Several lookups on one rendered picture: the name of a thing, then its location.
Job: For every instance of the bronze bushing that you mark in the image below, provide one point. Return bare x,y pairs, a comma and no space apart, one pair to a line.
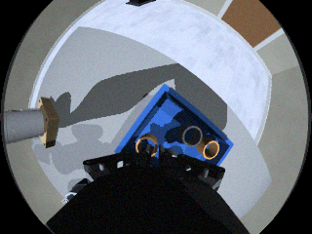
151,137
212,151

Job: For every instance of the blue plastic crate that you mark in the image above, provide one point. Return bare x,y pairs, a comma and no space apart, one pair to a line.
163,116

